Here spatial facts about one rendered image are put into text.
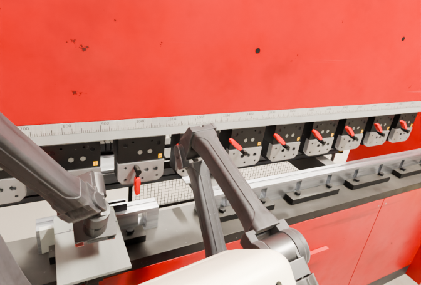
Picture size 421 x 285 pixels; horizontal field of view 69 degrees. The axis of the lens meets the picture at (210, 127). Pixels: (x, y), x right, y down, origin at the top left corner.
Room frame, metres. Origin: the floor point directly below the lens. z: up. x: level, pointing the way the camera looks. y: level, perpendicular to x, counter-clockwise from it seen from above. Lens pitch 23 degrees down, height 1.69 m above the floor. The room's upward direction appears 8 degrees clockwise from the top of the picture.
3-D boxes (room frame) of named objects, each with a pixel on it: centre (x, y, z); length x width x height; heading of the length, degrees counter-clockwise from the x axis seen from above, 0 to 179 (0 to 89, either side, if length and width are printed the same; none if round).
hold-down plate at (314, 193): (1.25, -0.53, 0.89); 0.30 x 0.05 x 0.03; 120
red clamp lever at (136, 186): (0.83, 0.21, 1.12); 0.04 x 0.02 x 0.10; 30
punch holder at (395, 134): (1.58, -0.99, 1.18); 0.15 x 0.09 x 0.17; 120
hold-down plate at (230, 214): (1.06, -0.18, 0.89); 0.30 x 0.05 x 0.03; 120
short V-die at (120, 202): (0.82, 0.34, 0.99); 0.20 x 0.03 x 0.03; 120
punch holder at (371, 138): (1.48, -0.82, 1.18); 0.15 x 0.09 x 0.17; 120
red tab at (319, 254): (1.17, -0.59, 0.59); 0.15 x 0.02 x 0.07; 120
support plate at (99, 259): (0.68, 0.30, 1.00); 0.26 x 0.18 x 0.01; 30
